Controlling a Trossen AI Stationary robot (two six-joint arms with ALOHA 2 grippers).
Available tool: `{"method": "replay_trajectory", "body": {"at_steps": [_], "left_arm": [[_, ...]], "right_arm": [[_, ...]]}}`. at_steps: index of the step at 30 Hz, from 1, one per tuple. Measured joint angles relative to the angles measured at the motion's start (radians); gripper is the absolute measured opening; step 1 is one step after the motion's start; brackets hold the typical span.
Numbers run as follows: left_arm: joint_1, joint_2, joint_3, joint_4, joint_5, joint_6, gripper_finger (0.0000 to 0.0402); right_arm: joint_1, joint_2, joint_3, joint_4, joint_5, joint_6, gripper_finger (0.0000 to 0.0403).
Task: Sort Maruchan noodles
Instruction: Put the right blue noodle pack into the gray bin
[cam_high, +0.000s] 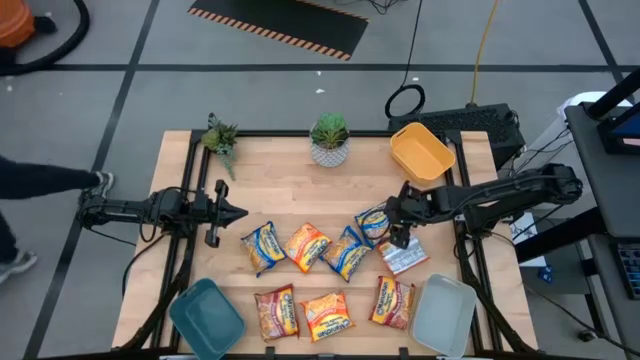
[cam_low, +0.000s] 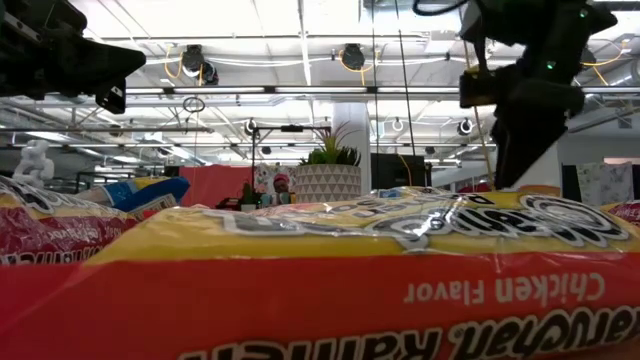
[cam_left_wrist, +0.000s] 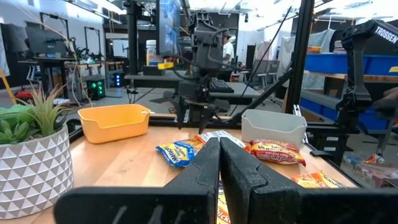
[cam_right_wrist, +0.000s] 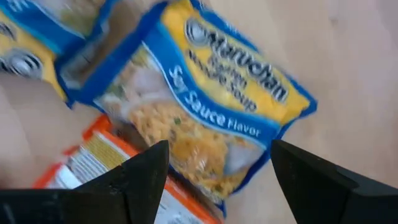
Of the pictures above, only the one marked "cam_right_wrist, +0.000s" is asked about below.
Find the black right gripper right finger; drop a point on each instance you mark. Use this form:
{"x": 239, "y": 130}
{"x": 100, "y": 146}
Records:
{"x": 317, "y": 193}

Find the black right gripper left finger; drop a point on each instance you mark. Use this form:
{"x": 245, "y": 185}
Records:
{"x": 133, "y": 186}

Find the orange chicken ramen pack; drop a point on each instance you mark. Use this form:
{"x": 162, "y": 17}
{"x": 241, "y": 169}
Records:
{"x": 102, "y": 149}

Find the blue soy sauce ramen pack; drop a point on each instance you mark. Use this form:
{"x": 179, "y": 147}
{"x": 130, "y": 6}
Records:
{"x": 217, "y": 93}
{"x": 31, "y": 31}

